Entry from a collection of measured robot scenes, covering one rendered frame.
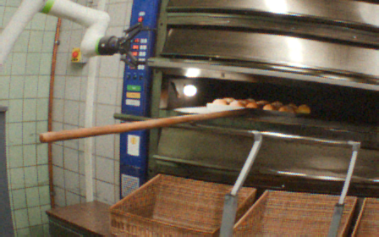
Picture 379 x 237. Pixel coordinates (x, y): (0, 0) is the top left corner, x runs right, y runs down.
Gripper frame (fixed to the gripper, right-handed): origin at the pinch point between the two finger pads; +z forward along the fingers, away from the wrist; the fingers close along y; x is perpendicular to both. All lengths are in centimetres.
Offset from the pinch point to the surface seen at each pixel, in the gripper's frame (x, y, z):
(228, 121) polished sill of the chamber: -55, 32, 11
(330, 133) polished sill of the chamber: -54, 32, 68
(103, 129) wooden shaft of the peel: 49, 29, 15
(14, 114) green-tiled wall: -18, 41, -118
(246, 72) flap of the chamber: -39.9, 8.2, 24.9
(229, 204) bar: 6, 57, 42
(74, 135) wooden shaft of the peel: 65, 29, 16
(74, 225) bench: -1, 92, -46
